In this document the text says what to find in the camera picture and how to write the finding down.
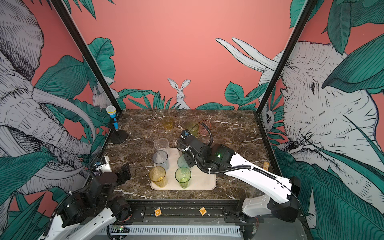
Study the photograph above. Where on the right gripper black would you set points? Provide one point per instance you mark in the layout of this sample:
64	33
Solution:
188	159

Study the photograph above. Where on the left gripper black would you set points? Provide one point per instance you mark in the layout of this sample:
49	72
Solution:
126	173

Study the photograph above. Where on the beige square tray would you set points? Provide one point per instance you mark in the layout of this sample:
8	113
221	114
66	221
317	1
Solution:
198	181

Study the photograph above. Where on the teal frosted glass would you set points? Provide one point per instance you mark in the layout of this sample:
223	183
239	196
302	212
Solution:
182	162

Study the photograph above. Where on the tall light green glass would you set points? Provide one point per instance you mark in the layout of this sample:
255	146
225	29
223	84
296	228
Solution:
183	176

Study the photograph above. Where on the blue grey plastic glass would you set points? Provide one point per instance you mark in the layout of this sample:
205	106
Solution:
160	158

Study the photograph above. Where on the amber plastic glass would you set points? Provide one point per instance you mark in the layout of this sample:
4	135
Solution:
158	176

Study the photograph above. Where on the clear plastic glass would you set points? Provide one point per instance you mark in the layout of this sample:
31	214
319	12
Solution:
162	145

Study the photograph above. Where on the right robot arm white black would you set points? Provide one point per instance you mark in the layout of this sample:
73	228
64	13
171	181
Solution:
280	197

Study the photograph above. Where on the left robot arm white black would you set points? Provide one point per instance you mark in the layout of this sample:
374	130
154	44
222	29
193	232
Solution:
84	212

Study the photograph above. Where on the pink plastic glass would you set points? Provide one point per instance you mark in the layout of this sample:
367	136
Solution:
202	130

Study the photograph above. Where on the green plastic glass short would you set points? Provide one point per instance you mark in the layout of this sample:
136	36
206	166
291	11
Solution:
193	128

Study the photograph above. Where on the toy microphone on stand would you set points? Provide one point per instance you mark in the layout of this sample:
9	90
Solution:
117	136

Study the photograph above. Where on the small wooden block right edge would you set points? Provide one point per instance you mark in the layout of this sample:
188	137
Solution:
266	166

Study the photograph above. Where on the yellow plastic glass front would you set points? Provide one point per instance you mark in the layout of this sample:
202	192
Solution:
168	123

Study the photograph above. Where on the black front rail base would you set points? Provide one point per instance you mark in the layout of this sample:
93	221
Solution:
229	210

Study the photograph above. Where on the right black frame post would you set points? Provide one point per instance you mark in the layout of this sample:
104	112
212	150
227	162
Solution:
298	29

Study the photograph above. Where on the black frame post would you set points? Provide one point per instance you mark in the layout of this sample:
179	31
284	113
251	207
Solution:
63	13
298	29

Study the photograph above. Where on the left black frame post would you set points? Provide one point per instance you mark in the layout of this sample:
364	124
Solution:
63	13

